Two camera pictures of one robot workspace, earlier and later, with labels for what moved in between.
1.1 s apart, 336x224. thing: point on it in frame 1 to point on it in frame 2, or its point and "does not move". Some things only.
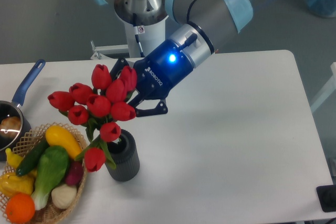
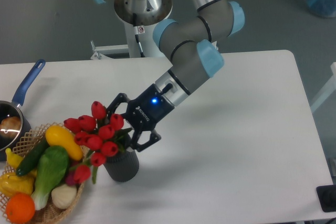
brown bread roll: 10,126 does not move
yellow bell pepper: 10,183 does not move
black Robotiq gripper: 156,73 to 145,111
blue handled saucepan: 12,120 does not move
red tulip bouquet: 98,106 to 102,134
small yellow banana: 13,160 does not move
